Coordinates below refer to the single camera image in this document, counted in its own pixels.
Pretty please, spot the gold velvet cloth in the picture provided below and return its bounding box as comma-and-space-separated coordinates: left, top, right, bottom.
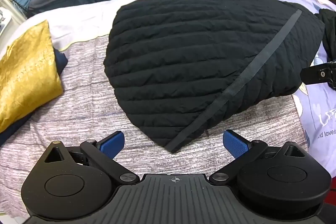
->
0, 20, 63, 133

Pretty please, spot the black quilted jacket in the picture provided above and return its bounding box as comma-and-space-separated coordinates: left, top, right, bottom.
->
103, 0, 325, 154

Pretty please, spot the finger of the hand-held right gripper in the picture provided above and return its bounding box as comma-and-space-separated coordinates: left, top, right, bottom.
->
300, 61, 336, 89

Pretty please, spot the dark garment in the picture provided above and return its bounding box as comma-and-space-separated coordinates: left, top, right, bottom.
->
319, 8, 336, 62

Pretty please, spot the navy folded cloth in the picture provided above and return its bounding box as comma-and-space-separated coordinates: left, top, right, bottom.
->
0, 48, 69, 147

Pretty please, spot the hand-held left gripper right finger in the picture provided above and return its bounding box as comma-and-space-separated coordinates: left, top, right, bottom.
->
209, 130, 313, 185

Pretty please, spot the white shelf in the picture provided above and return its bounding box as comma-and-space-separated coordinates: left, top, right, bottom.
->
0, 0, 16, 38

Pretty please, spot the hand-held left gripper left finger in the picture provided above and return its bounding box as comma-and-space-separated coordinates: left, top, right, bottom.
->
39, 131, 140, 185

